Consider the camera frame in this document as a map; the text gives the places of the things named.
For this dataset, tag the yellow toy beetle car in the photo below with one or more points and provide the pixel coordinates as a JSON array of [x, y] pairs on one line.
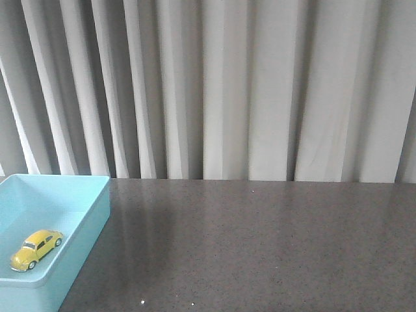
[[34, 248]]

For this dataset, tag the grey pleated curtain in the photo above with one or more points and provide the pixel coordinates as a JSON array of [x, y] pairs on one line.
[[258, 90]]

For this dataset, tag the light blue plastic box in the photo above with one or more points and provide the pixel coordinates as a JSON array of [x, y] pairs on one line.
[[78, 206]]

